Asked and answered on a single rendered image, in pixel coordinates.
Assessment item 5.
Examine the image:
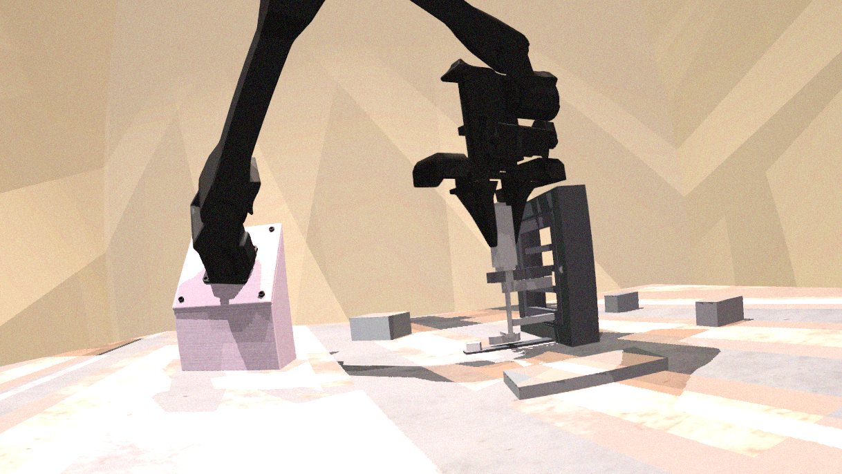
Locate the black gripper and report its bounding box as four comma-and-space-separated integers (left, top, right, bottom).
412, 108, 566, 247

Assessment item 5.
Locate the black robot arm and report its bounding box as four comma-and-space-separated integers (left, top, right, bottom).
190, 0, 560, 285

